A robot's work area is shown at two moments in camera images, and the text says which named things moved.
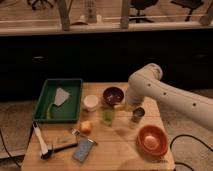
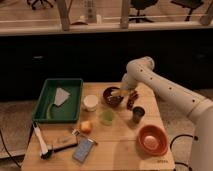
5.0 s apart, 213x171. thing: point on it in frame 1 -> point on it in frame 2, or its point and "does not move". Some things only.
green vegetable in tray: [48, 112] does not move
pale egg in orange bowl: [151, 142] does not move
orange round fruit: [85, 127] does not move
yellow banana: [121, 106] -> [118, 92]
